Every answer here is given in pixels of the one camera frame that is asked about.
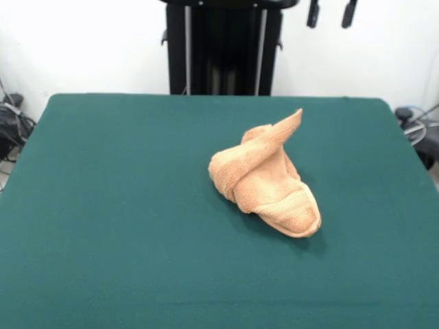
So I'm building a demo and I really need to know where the dark green tablecloth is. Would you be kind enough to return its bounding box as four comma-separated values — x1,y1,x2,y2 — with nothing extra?
0,93,439,329

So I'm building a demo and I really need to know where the grey chair base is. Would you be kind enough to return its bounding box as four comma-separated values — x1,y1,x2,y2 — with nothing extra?
394,102,439,171
0,92,37,164

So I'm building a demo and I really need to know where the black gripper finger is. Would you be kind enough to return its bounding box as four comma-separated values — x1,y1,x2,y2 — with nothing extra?
306,0,320,28
341,0,358,29

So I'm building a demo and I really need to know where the orange terry towel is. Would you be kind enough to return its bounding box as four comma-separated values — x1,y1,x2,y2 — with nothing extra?
208,108,322,238

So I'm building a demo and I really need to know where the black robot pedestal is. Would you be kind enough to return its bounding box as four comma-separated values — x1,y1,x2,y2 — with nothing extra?
159,0,300,97

